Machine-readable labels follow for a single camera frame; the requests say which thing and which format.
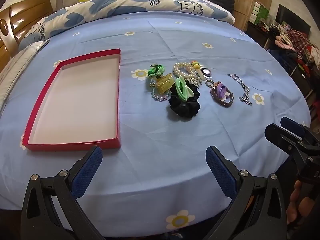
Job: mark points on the blue floral bedsheet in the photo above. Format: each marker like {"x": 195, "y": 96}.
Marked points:
{"x": 150, "y": 142}

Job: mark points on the person's right hand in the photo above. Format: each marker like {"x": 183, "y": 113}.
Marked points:
{"x": 297, "y": 205}

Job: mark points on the wooden headboard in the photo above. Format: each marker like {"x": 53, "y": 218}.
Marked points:
{"x": 25, "y": 7}

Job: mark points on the yellow translucent hair claw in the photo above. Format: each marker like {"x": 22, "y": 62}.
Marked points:
{"x": 165, "y": 82}

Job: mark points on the red shallow cardboard box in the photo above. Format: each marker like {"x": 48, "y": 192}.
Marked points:
{"x": 75, "y": 100}

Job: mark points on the white comb with coloured beads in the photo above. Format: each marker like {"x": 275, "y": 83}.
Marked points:
{"x": 203, "y": 73}

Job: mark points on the green and white boxes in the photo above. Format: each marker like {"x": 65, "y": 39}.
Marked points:
{"x": 260, "y": 12}

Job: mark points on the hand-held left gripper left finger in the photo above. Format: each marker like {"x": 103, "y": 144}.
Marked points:
{"x": 87, "y": 172}

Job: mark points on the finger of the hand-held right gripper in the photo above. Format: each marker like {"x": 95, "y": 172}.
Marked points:
{"x": 292, "y": 126}
{"x": 277, "y": 133}

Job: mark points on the black monitor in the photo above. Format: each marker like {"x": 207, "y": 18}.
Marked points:
{"x": 292, "y": 17}

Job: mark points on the black scrunchie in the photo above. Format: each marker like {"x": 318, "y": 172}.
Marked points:
{"x": 183, "y": 108}

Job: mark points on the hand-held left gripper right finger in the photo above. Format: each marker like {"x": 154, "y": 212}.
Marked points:
{"x": 220, "y": 172}

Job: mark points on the gold wrist watch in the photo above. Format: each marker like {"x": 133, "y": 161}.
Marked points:
{"x": 226, "y": 103}

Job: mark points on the white quilt with blue hearts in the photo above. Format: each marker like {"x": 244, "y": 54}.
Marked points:
{"x": 150, "y": 2}

